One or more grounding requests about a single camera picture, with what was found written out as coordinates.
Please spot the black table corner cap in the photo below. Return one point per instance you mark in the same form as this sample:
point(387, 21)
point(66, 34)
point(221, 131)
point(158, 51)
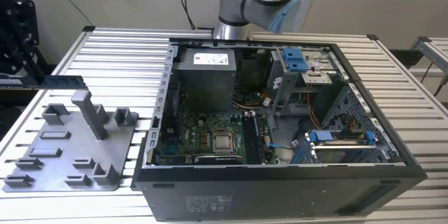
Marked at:
point(373, 37)
point(90, 28)

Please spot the gray plastic parts rack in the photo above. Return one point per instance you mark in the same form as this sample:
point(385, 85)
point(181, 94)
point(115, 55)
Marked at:
point(85, 155)

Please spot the gray power supply unit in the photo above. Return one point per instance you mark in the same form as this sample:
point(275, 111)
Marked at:
point(205, 85)

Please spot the green motherboard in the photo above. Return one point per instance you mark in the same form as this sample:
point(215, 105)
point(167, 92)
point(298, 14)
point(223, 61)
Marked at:
point(197, 132)

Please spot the black cooler fan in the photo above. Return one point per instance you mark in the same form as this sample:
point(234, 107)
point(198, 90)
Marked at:
point(250, 99)

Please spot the silver CPU in socket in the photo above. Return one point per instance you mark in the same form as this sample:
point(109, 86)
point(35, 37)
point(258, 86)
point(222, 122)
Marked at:
point(223, 143)

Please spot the black graphics card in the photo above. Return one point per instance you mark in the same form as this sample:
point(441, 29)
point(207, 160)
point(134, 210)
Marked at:
point(219, 159)

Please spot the blue disk carrier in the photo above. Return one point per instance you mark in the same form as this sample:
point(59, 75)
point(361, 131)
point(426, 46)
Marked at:
point(294, 60)

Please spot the metal drive cage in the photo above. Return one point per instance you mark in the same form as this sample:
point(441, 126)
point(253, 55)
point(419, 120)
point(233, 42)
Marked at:
point(315, 77)

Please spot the black open PC case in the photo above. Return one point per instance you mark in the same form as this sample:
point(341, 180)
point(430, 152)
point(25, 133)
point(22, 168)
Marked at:
point(266, 190)

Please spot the hard disk in blue carrier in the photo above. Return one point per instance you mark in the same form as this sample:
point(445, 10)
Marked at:
point(337, 142)

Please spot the black box beside table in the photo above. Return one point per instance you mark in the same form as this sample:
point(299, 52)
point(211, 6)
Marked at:
point(406, 58)

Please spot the metal side table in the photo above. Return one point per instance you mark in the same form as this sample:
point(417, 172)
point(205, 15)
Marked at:
point(434, 51)

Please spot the dark furniture frame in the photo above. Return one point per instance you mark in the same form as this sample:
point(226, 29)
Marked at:
point(14, 108)

